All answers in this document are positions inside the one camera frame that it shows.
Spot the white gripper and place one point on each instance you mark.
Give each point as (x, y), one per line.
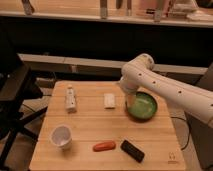
(129, 88)

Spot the white sponge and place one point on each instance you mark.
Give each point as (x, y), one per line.
(109, 100)

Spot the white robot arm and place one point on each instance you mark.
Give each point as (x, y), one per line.
(138, 73)

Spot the green bowl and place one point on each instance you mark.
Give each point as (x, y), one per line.
(144, 107)

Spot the black rectangular block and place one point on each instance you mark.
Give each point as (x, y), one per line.
(133, 151)

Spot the orange sausage toy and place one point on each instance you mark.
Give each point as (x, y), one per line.
(103, 146)

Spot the white bottle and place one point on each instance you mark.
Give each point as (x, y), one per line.
(70, 101)

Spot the black tripod stand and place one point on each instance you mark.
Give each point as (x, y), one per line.
(16, 85)

